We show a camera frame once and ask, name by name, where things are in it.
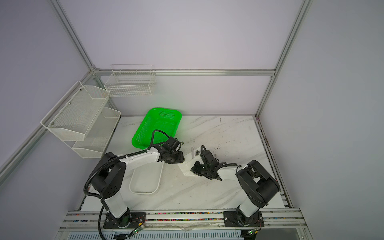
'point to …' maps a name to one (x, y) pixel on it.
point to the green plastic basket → (167, 121)
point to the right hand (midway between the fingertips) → (189, 169)
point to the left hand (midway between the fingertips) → (180, 160)
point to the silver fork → (192, 150)
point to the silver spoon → (196, 151)
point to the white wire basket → (130, 80)
